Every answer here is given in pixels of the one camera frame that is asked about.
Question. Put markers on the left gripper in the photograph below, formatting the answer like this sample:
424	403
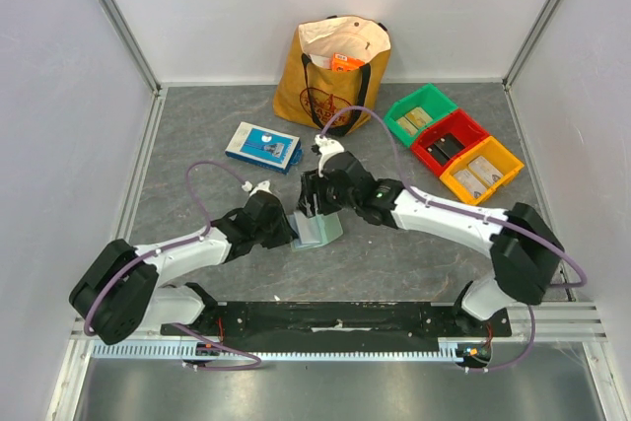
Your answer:
285	233

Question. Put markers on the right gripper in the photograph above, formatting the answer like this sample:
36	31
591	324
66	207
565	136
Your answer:
312	192

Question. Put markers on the green card holder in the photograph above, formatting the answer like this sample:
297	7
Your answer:
317	231

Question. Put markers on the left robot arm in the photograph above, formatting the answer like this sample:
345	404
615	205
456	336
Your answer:
128	287

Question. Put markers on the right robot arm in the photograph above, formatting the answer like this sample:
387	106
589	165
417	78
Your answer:
517	241

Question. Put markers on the gold card in green bin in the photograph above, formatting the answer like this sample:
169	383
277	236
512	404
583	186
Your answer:
419	117

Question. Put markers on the black card in red bin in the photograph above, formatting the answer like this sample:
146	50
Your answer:
444	150

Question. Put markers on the silver card in yellow bin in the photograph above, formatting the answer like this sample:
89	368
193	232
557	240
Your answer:
485	170

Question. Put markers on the blue white product box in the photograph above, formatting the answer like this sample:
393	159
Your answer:
265	148

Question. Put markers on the green plastic bin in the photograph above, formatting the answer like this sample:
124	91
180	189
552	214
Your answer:
431	99

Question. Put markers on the red plastic bin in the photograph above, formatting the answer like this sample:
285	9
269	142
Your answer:
457	125

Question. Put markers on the brown tote bag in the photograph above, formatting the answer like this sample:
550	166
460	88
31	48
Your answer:
311	94

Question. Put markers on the orange box in bag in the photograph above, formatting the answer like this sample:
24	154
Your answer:
343	63

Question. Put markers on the yellow plastic bin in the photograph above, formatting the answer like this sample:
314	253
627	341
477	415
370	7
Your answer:
496	153

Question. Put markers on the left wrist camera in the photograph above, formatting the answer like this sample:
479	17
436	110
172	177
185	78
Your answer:
253	189

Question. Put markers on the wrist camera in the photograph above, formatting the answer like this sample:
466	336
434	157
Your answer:
253	189
326	148

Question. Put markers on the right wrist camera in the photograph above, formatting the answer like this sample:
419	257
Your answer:
326	148

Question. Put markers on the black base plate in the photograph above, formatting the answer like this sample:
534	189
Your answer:
243	320

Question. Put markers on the slotted cable duct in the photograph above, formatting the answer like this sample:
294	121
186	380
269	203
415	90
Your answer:
188	349

